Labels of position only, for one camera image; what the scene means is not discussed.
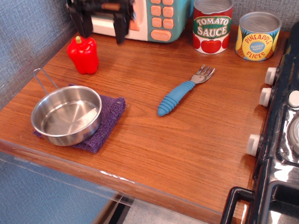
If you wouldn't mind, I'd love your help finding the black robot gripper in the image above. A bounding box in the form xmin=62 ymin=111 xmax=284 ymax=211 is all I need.
xmin=66 ymin=0 xmax=134 ymax=44

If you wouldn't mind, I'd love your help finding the red toy bell pepper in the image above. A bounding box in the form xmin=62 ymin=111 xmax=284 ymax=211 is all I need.
xmin=66 ymin=36 xmax=99 ymax=74

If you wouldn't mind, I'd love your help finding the white stove knob bottom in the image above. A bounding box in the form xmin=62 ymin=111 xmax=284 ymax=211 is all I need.
xmin=246 ymin=134 xmax=261 ymax=156

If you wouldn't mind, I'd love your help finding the white stove knob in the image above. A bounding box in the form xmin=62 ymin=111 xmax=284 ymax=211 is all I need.
xmin=265 ymin=67 xmax=277 ymax=86
xmin=259 ymin=87 xmax=272 ymax=107
xmin=246 ymin=134 xmax=261 ymax=156

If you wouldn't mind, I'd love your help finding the teal toy microwave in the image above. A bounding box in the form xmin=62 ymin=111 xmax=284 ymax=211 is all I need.
xmin=91 ymin=0 xmax=194 ymax=43

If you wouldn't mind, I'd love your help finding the purple knitted cloth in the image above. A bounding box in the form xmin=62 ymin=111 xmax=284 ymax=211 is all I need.
xmin=33 ymin=95 xmax=126 ymax=153

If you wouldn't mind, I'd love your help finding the stainless steel pan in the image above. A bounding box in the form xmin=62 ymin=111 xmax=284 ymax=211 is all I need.
xmin=31 ymin=68 xmax=103 ymax=146

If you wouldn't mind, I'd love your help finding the tomato sauce can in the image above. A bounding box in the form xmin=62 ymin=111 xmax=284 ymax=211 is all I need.
xmin=193 ymin=0 xmax=234 ymax=55

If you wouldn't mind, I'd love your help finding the pineapple slices can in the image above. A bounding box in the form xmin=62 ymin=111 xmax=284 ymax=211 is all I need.
xmin=235 ymin=11 xmax=282 ymax=62

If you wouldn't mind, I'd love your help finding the white stove knob top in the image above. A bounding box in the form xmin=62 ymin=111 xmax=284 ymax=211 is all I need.
xmin=265 ymin=67 xmax=277 ymax=86

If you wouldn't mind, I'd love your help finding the white stove knob middle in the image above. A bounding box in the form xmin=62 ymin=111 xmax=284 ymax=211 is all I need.
xmin=259 ymin=87 xmax=272 ymax=107

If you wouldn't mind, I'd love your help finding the black toy stove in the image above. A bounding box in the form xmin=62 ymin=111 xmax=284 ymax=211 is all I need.
xmin=243 ymin=21 xmax=299 ymax=224

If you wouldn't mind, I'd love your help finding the blue handled toy fork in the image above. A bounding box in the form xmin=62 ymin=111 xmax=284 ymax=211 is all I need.
xmin=157 ymin=65 xmax=216 ymax=117

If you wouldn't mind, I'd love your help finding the black oven door handle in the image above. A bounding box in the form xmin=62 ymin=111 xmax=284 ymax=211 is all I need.
xmin=220 ymin=186 xmax=255 ymax=224

